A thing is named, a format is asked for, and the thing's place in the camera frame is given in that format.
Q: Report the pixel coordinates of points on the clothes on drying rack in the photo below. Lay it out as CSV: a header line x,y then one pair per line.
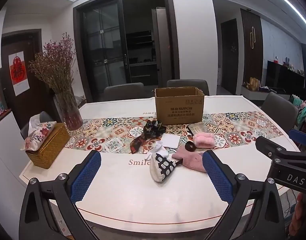
x,y
302,110

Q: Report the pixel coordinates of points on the floral tissue pouch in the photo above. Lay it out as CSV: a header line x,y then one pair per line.
x,y
39,135

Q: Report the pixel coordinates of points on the ceiling light strip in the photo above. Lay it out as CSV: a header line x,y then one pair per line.
x,y
290,5

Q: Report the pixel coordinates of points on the grey patterned zip pouch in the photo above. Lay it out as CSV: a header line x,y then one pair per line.
x,y
196,129

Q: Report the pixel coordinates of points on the brown cardboard box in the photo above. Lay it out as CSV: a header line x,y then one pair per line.
x,y
179,110

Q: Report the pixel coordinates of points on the black television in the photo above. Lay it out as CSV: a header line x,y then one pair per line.
x,y
285,77

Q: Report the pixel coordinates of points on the dark sliding glass door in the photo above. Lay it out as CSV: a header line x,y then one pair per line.
x,y
105,50

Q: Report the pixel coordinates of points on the white table cover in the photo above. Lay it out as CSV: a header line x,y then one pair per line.
x,y
130,192

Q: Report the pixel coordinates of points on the slatted wood wall panel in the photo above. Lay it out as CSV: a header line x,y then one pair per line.
x,y
245,60

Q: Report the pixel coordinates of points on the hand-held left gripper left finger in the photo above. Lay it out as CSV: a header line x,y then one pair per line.
x,y
86,177

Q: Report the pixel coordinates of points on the light pink fluffy headband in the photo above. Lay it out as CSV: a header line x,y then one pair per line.
x,y
204,140

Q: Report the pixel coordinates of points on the black white patterned pouch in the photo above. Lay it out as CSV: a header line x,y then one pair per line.
x,y
163,167

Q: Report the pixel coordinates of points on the white television cabinet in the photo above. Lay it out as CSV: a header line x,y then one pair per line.
x,y
255,93

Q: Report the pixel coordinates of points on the white sideboard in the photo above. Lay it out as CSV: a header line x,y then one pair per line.
x,y
5,160

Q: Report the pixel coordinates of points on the kitchen counter cabinet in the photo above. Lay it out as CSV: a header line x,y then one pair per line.
x,y
143,71

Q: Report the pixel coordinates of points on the person's right hand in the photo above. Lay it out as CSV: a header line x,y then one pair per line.
x,y
305,211

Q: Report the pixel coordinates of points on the colourful tile-pattern table runner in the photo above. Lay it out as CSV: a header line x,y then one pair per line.
x,y
113,135

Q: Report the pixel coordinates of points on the white paper packet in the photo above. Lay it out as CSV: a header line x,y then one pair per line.
x,y
158,148

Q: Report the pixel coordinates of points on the silver refrigerator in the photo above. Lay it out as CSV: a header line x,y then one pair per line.
x,y
159,42

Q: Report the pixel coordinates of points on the white square card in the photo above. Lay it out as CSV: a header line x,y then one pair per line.
x,y
171,140

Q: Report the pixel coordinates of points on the dark room door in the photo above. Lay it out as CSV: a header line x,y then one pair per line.
x,y
229,55

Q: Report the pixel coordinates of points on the dusty pink fleece cloth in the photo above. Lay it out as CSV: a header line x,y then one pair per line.
x,y
190,160

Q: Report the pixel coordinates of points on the dried flower bouquet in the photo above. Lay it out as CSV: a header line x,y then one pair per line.
x,y
55,65

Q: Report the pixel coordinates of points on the grey dining chair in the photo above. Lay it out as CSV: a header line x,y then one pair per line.
x,y
278,110
124,91
188,83
45,117

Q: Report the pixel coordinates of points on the red wall poster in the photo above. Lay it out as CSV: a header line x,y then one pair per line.
x,y
19,73

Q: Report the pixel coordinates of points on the yellow paper bag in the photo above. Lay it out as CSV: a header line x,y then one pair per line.
x,y
254,83

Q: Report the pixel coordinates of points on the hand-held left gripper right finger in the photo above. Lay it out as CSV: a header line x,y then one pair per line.
x,y
215,175

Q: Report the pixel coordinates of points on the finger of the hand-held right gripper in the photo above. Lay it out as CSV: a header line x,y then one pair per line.
x,y
270,147
299,137

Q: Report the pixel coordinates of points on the glass vase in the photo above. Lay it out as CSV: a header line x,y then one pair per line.
x,y
68,115

